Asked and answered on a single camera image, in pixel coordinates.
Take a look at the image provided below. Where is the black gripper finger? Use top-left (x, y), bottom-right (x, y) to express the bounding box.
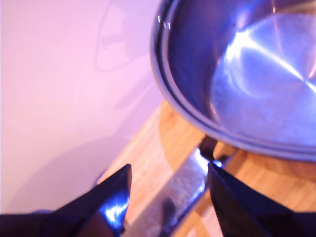
top-left (49, 164), bottom-right (132, 237)
top-left (208, 163), bottom-right (304, 237)

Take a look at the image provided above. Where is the large steel pot long handle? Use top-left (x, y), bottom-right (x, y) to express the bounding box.
top-left (134, 0), bottom-right (316, 237)

